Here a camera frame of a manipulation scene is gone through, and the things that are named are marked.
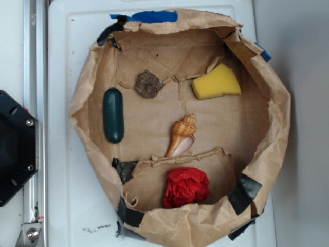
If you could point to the brown rough rock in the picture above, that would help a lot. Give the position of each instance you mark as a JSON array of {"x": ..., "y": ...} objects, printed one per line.
[{"x": 148, "y": 85}]

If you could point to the orange spiral seashell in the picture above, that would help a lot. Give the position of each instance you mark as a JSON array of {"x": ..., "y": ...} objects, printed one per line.
[{"x": 182, "y": 136}]

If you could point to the dark green oblong capsule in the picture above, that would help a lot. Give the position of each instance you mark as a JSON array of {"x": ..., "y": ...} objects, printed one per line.
[{"x": 113, "y": 116}]

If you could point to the red crumpled tissue paper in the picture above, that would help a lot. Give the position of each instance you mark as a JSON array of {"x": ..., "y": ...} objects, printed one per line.
[{"x": 185, "y": 185}]

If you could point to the yellow sponge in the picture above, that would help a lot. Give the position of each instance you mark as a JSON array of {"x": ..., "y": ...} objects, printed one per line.
[{"x": 219, "y": 82}]

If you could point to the brown paper bag tray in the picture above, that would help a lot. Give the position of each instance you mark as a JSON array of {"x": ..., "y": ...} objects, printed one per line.
[{"x": 240, "y": 141}]

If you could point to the blue tape strip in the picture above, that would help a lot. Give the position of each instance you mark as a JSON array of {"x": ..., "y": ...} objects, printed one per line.
[{"x": 149, "y": 16}]

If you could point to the white plastic tray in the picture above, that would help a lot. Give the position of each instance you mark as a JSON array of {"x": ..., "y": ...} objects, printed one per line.
[{"x": 79, "y": 212}]

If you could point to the blue tape piece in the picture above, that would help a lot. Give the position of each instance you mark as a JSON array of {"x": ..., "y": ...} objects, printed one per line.
[{"x": 266, "y": 56}]

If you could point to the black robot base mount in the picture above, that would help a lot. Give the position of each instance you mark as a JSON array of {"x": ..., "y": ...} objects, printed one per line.
[{"x": 18, "y": 147}]

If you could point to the aluminium extrusion rail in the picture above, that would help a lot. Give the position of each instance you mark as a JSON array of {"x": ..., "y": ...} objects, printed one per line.
[{"x": 34, "y": 230}]

